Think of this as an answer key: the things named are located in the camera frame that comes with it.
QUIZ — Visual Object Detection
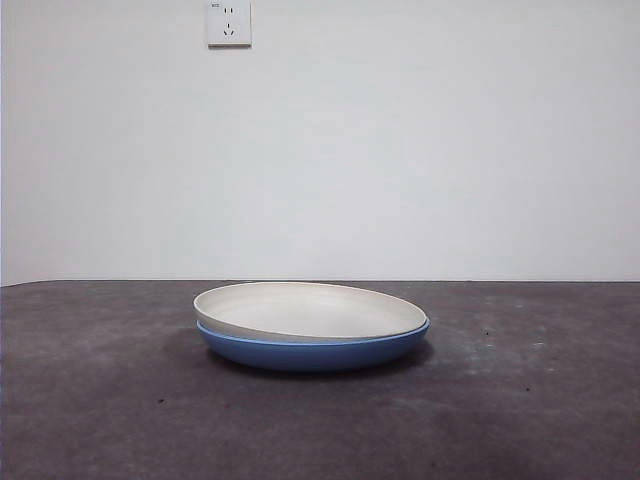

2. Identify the white wall power socket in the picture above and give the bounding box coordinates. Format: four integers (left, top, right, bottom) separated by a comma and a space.
206, 0, 253, 50

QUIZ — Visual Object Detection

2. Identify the blue round plate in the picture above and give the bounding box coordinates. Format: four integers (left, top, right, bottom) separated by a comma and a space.
195, 319, 432, 373

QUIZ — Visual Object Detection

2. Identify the white round plate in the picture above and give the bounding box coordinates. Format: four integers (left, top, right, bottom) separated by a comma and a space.
192, 280, 431, 347

